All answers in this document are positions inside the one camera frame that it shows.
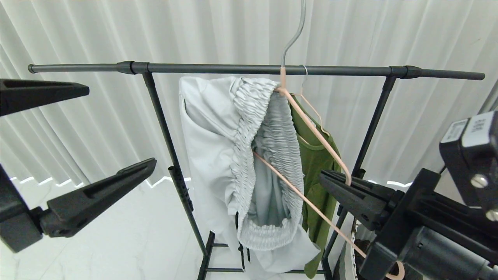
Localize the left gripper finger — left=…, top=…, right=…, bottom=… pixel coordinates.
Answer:
left=0, top=79, right=90, bottom=116

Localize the green t-shirt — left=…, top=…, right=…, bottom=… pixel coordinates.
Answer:
left=290, top=95, right=343, bottom=278

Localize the white curtain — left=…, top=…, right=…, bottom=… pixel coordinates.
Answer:
left=0, top=0, right=498, bottom=187

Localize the pale grey garment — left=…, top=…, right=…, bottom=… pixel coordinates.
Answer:
left=179, top=76, right=321, bottom=280

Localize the pink clothes hanger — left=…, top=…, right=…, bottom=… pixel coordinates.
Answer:
left=292, top=65, right=330, bottom=145
left=253, top=0, right=405, bottom=280

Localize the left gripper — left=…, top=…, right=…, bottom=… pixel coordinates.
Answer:
left=0, top=157, right=157, bottom=253

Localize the black clothes rack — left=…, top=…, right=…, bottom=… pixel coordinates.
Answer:
left=28, top=61, right=486, bottom=280

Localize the white laundry basket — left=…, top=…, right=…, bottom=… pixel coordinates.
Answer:
left=334, top=222, right=368, bottom=280

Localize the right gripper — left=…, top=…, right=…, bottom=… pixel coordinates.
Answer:
left=320, top=168, right=498, bottom=280

